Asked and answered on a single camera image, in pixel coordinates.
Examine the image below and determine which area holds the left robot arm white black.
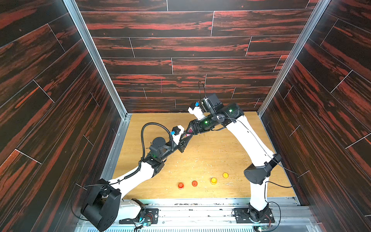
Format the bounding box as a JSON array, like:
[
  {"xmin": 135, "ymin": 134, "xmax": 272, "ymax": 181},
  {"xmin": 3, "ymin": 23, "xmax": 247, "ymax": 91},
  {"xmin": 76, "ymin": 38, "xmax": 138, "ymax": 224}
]
[{"xmin": 81, "ymin": 127, "xmax": 193, "ymax": 232}]

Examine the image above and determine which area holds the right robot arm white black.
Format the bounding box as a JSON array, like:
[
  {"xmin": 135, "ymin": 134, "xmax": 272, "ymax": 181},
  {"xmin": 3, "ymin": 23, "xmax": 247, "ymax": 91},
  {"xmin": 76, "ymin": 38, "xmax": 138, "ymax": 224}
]
[{"xmin": 186, "ymin": 102, "xmax": 282, "ymax": 223}]

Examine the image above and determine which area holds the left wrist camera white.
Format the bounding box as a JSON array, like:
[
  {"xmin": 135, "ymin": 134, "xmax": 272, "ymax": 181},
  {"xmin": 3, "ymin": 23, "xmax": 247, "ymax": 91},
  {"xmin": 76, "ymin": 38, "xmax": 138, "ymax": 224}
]
[{"xmin": 171, "ymin": 125, "xmax": 184, "ymax": 145}]

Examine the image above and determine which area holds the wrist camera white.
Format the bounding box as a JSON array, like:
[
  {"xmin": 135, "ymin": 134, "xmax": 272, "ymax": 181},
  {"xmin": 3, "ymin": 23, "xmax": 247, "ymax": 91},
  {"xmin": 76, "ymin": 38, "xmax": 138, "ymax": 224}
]
[
  {"xmin": 171, "ymin": 125, "xmax": 184, "ymax": 145},
  {"xmin": 188, "ymin": 101, "xmax": 205, "ymax": 120}
]

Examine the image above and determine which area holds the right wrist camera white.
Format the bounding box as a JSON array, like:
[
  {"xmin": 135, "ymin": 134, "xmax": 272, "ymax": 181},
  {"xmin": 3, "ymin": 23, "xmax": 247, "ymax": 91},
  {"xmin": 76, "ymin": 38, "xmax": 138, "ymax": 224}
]
[{"xmin": 188, "ymin": 101, "xmax": 205, "ymax": 120}]

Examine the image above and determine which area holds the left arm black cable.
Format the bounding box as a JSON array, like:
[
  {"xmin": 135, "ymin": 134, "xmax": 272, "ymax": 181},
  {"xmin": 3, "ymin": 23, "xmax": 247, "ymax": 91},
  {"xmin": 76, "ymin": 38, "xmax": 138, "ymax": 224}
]
[{"xmin": 140, "ymin": 122, "xmax": 173, "ymax": 163}]

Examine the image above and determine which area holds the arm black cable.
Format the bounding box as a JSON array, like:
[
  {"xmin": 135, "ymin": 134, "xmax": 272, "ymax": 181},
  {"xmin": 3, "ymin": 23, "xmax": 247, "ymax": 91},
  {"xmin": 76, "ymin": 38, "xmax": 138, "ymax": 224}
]
[
  {"xmin": 197, "ymin": 81, "xmax": 299, "ymax": 232},
  {"xmin": 140, "ymin": 122, "xmax": 173, "ymax": 163}
]

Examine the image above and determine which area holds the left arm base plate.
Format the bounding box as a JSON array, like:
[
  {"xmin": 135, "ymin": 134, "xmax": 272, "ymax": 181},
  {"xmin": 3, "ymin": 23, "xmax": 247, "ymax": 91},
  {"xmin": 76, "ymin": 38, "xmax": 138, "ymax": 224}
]
[{"xmin": 119, "ymin": 208, "xmax": 159, "ymax": 226}]

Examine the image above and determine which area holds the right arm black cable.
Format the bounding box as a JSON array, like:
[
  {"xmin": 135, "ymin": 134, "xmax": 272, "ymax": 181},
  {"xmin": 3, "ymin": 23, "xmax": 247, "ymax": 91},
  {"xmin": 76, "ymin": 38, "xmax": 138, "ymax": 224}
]
[{"xmin": 197, "ymin": 81, "xmax": 299, "ymax": 232}]

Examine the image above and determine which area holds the aluminium front rail frame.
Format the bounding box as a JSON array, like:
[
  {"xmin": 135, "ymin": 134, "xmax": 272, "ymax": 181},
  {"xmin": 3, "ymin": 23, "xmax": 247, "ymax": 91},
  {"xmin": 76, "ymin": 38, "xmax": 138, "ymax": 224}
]
[{"xmin": 108, "ymin": 197, "xmax": 324, "ymax": 232}]

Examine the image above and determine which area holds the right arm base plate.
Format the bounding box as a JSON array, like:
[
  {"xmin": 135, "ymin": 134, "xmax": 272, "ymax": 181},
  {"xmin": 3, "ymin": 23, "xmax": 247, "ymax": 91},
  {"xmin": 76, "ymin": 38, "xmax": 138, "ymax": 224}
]
[{"xmin": 231, "ymin": 207, "xmax": 275, "ymax": 224}]

